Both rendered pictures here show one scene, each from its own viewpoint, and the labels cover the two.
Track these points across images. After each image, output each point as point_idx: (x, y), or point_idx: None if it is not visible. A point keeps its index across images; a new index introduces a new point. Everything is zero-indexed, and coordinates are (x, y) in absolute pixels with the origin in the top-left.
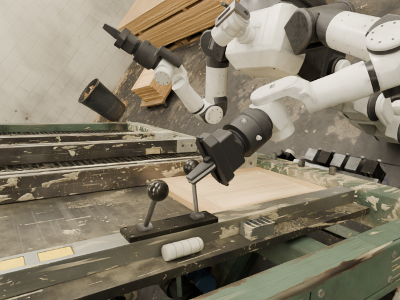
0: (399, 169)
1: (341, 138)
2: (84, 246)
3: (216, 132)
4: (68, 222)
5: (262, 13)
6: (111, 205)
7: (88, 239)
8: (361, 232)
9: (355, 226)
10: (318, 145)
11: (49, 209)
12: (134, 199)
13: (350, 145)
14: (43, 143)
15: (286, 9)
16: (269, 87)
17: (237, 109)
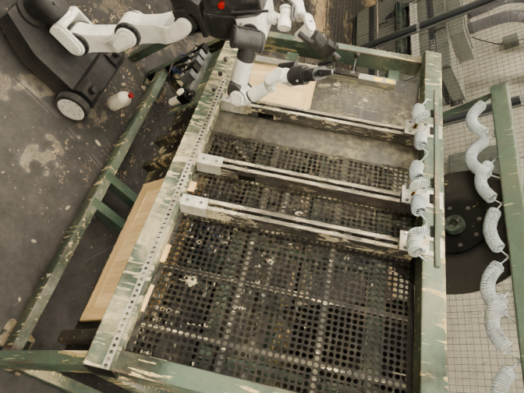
0: (100, 60)
1: (6, 97)
2: (370, 77)
3: (330, 43)
4: (362, 106)
5: (268, 1)
6: (341, 109)
7: (362, 93)
8: (113, 120)
9: (108, 123)
10: (7, 125)
11: (366, 118)
12: (327, 109)
13: (22, 92)
14: (344, 189)
15: None
16: (311, 22)
17: None
